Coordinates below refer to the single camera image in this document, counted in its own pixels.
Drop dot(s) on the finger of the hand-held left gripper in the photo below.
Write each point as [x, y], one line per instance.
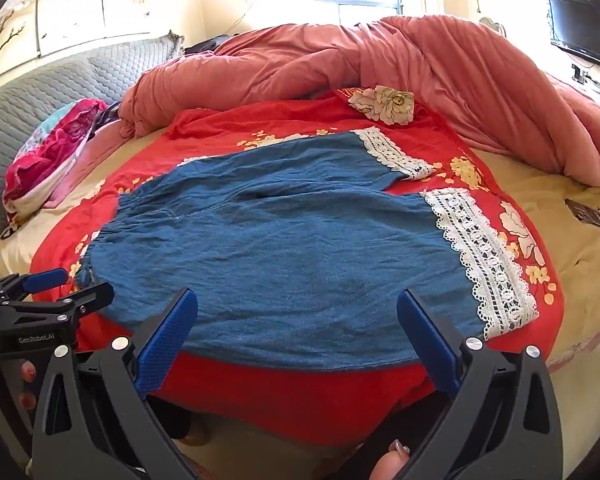
[87, 297]
[45, 279]

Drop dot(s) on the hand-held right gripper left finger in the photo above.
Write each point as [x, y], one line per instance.
[167, 340]

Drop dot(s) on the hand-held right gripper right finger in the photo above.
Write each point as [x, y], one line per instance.
[430, 340]

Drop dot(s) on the blue denim pants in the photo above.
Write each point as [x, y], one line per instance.
[290, 240]

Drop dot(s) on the person's left hand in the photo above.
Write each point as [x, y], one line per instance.
[28, 385]

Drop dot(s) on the pink floral pillow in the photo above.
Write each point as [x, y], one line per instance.
[55, 160]

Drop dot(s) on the red floral blanket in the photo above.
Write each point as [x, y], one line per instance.
[290, 400]

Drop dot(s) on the plain pink pillow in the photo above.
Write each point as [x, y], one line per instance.
[102, 142]

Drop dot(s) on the grey quilted headboard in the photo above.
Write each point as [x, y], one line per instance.
[35, 90]

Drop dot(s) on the small dark flat object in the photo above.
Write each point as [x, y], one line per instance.
[587, 215]

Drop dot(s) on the pink quilt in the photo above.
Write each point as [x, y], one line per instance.
[455, 65]

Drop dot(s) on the dark cloth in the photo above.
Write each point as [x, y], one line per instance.
[205, 45]

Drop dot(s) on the black television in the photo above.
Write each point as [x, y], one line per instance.
[577, 30]

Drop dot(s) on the blossom branch wall mural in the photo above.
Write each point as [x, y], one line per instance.
[55, 0]

